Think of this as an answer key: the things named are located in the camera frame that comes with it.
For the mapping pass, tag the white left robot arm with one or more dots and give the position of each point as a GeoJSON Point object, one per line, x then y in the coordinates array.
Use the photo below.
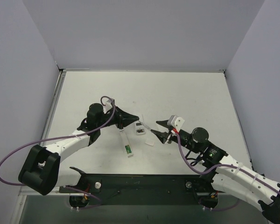
{"type": "Point", "coordinates": [40, 170]}

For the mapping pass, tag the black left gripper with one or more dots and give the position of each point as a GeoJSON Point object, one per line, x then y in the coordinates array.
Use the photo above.
{"type": "Point", "coordinates": [119, 117]}

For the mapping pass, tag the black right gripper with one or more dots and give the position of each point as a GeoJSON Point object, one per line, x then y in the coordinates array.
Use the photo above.
{"type": "Point", "coordinates": [169, 136]}

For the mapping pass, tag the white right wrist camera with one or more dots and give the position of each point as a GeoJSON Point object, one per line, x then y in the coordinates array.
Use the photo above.
{"type": "Point", "coordinates": [175, 122]}

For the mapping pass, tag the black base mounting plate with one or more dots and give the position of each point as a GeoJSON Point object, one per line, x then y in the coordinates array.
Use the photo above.
{"type": "Point", "coordinates": [147, 189]}

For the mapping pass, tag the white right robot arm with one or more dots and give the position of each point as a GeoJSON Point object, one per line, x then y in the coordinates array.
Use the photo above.
{"type": "Point", "coordinates": [221, 170]}

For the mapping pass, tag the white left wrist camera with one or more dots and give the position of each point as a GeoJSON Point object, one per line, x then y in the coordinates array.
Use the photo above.
{"type": "Point", "coordinates": [108, 105]}

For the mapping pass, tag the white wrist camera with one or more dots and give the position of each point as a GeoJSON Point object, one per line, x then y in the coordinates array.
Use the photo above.
{"type": "Point", "coordinates": [175, 122]}
{"type": "Point", "coordinates": [108, 105]}

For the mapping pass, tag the white battery cover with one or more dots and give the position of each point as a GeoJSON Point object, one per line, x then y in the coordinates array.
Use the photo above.
{"type": "Point", "coordinates": [149, 142]}

